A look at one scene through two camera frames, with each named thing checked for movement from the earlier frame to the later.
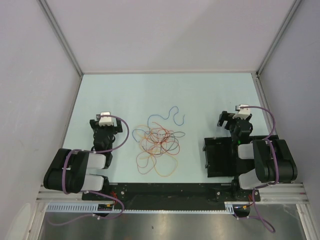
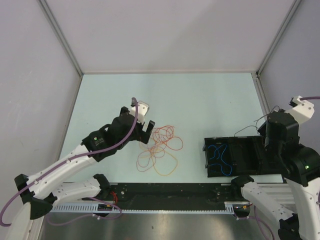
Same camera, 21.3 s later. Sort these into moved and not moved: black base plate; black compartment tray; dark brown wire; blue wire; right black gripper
Moved: right black gripper; blue wire; dark brown wire
Not moved: black base plate; black compartment tray
